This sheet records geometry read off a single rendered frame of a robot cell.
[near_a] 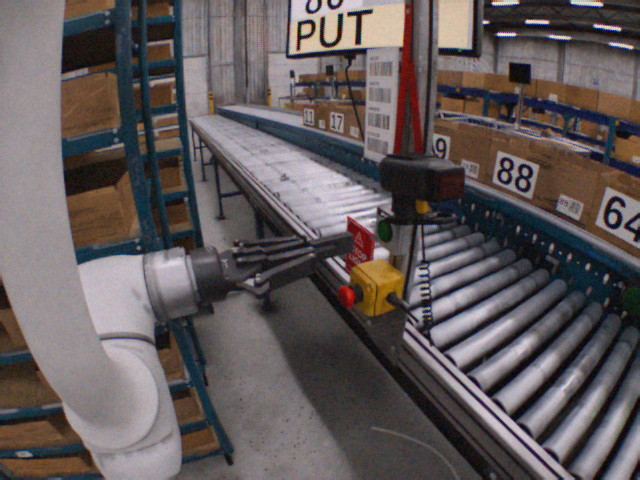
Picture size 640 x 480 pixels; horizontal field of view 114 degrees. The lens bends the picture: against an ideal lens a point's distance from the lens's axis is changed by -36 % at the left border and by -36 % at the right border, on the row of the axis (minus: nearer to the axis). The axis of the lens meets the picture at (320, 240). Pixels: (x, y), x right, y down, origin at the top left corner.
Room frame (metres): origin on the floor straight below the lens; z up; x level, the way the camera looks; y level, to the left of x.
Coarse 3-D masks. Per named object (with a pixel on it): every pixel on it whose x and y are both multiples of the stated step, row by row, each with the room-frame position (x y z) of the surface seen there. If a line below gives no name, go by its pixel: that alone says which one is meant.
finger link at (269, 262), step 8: (304, 248) 0.39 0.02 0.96; (312, 248) 0.39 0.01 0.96; (256, 256) 0.36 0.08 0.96; (264, 256) 0.36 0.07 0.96; (272, 256) 0.37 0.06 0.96; (280, 256) 0.37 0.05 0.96; (288, 256) 0.37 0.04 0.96; (296, 256) 0.37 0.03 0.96; (240, 264) 0.34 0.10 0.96; (248, 264) 0.35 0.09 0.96; (264, 264) 0.35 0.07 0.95; (272, 264) 0.36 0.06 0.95; (280, 264) 0.36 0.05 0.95
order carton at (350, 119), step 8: (328, 112) 2.01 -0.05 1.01; (336, 112) 1.92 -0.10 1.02; (344, 112) 1.83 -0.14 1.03; (352, 112) 1.76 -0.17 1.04; (360, 112) 1.69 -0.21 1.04; (328, 120) 2.01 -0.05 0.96; (344, 120) 1.83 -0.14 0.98; (352, 120) 1.75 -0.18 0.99; (360, 120) 1.68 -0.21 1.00; (328, 128) 2.01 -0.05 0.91; (344, 128) 1.83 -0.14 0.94; (344, 136) 1.83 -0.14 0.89; (352, 136) 1.75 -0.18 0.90; (360, 136) 1.68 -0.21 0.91
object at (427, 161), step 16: (384, 160) 0.43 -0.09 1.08; (400, 160) 0.40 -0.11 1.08; (416, 160) 0.38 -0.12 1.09; (432, 160) 0.38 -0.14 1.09; (448, 160) 0.39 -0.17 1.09; (384, 176) 0.42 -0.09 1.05; (400, 176) 0.39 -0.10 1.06; (416, 176) 0.36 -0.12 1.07; (432, 176) 0.35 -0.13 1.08; (448, 176) 0.35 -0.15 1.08; (464, 176) 0.36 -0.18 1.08; (400, 192) 0.39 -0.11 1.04; (416, 192) 0.36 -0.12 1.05; (432, 192) 0.34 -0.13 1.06; (448, 192) 0.35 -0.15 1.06; (400, 208) 0.41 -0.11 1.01; (416, 208) 0.40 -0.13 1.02; (400, 224) 0.40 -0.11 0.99
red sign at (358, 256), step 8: (352, 224) 0.59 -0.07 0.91; (360, 224) 0.56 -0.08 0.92; (352, 232) 0.59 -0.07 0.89; (360, 232) 0.56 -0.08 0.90; (368, 232) 0.53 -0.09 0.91; (360, 240) 0.56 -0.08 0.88; (368, 240) 0.53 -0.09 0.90; (360, 248) 0.56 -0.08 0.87; (368, 248) 0.53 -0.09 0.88; (352, 256) 0.58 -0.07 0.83; (360, 256) 0.55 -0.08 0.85; (368, 256) 0.53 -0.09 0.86; (352, 264) 0.58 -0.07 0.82
